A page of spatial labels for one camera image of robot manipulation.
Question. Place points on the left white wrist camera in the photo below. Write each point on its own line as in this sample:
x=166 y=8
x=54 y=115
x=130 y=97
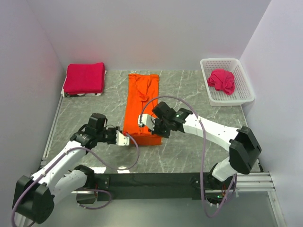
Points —
x=121 y=139

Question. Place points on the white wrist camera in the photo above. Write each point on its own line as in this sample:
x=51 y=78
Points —
x=121 y=139
x=146 y=120

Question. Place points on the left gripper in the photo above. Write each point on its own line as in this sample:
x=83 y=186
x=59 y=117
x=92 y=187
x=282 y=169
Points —
x=112 y=136

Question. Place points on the folded crimson t shirt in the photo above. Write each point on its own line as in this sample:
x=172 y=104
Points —
x=84 y=79

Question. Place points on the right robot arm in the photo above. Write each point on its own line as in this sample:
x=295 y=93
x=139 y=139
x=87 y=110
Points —
x=241 y=144

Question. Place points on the black base beam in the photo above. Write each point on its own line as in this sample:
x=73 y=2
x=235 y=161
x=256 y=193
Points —
x=147 y=186

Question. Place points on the orange t shirt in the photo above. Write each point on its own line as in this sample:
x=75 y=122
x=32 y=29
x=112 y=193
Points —
x=141 y=89

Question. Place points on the white plastic basket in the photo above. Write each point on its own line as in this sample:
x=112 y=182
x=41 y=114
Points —
x=243 y=90

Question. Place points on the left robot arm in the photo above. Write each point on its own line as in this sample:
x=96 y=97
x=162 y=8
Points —
x=35 y=196

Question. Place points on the aluminium rail frame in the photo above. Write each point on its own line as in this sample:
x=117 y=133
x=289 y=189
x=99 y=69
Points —
x=254 y=182

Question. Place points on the crumpled crimson t shirt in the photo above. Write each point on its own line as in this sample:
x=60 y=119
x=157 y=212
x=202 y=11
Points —
x=222 y=80

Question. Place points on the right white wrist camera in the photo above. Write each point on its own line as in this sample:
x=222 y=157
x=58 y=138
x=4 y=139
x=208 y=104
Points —
x=146 y=120

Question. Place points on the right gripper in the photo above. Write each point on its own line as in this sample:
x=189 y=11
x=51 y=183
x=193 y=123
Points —
x=157 y=127

